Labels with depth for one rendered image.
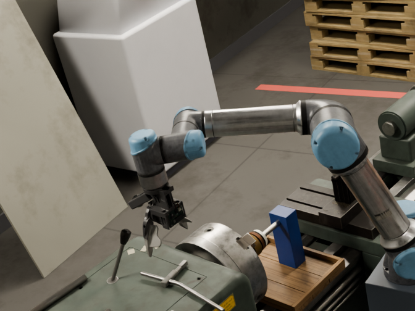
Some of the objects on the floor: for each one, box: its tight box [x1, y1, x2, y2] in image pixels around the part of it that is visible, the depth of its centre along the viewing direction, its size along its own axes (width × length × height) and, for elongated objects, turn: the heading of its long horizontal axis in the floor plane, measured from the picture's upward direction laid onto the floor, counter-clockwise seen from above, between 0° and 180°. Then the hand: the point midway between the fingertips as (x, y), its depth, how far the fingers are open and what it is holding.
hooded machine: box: [53, 0, 220, 177], centre depth 558 cm, size 83×73×161 cm
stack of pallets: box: [303, 0, 415, 82], centre depth 642 cm, size 111×76×79 cm
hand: (167, 242), depth 219 cm, fingers open, 14 cm apart
